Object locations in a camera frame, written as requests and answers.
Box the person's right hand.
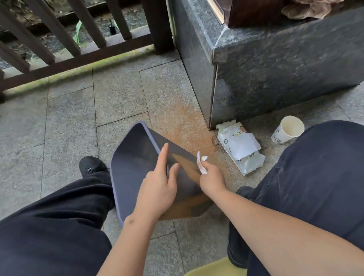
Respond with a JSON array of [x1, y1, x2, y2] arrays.
[[198, 159, 228, 199]]

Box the person's left hand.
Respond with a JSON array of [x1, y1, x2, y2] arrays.
[[128, 142, 183, 226]]

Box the brown wipe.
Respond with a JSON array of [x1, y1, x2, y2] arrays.
[[196, 150, 210, 175]]

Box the dark blue plastic bin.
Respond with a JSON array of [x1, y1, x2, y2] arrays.
[[107, 117, 215, 227]]

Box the white wet wipes packet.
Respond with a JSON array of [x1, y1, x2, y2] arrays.
[[215, 117, 267, 178]]

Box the person's left forearm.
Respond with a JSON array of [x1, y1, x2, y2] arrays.
[[82, 213, 162, 276]]

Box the person's right forearm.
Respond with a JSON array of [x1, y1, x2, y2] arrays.
[[211, 177, 364, 276]]

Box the person's black right shoe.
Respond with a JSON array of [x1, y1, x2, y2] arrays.
[[235, 185, 255, 198]]

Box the person's black shoe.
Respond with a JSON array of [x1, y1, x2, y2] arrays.
[[235, 185, 255, 198], [78, 155, 111, 180]]

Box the person's black left shoe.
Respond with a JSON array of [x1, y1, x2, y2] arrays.
[[78, 155, 111, 180]]

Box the person's black trousers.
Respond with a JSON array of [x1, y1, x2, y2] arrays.
[[0, 118, 364, 276]]

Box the white paper cup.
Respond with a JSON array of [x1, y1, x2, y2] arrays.
[[270, 114, 306, 145]]

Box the yellow stool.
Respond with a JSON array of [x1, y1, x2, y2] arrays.
[[178, 255, 248, 276]]

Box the grey granite plinth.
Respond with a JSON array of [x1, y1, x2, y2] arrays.
[[165, 0, 364, 133]]

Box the dark wooden railing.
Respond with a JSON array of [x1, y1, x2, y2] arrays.
[[0, 0, 177, 108]]

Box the brass trim strip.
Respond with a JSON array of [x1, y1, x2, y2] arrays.
[[199, 0, 226, 26]]

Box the green plants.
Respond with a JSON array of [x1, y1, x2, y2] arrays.
[[71, 20, 85, 48]]

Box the brown wooden pillar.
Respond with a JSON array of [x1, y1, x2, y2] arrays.
[[199, 0, 364, 31]]

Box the crumpled brown paper bag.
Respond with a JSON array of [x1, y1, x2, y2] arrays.
[[280, 0, 352, 22]]

